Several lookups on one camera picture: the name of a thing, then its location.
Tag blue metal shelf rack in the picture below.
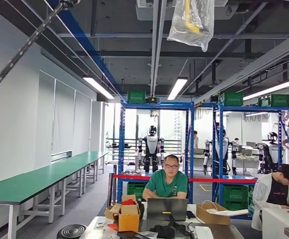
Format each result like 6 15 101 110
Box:
211 104 289 215
117 100 195 204

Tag green top workbench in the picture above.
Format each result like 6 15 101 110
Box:
0 156 88 239
76 150 109 184

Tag green plastic crate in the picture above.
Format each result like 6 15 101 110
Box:
271 94 289 108
127 182 148 201
219 92 244 107
127 91 146 105
222 185 249 202
258 96 272 108
222 199 249 212
247 186 255 214

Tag silver black humanoid robot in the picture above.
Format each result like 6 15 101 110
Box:
203 126 237 176
257 131 285 175
137 125 166 174

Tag grey window railing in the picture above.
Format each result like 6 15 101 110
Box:
105 138 184 163

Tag long white light strip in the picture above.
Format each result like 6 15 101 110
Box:
167 77 188 101
83 76 115 100
244 112 270 118
242 80 289 102

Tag white roller blind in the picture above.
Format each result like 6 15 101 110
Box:
89 101 103 152
72 91 92 156
35 71 56 169
52 80 75 154

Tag dark grey laptop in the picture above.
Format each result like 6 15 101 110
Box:
147 198 189 222

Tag open orange cardboard box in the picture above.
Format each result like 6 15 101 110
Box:
104 194 141 233

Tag red barrier belt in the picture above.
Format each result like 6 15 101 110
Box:
112 174 289 185

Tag blue ceiling beam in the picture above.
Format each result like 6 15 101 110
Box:
46 0 126 102

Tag clear bag yellow hoist controller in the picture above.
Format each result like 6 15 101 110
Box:
166 0 216 53

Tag open brown cardboard box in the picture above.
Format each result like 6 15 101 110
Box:
196 201 231 226

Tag white flat box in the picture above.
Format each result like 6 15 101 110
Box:
194 226 214 239

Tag grey desk with laptops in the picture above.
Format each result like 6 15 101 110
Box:
234 145 260 173

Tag black ribbed round stool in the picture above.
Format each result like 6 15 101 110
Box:
57 223 87 239

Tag long white foam strip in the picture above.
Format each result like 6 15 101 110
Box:
206 208 249 217

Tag black braided hoist tether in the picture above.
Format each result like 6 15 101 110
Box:
0 0 80 100

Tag white table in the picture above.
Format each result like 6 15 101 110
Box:
262 207 289 239

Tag black festoon cable loops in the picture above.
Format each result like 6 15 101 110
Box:
244 115 262 123
194 108 208 120

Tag grey double ceiling rail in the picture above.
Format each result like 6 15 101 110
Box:
149 0 168 98

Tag black chrome barrier post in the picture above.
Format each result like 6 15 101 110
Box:
107 164 118 208

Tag grey wall trunking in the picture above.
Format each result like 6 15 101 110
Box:
51 149 73 164

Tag black strap headset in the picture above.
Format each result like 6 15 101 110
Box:
149 215 193 239

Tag grey overhead rail beam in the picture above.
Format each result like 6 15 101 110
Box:
195 29 289 105

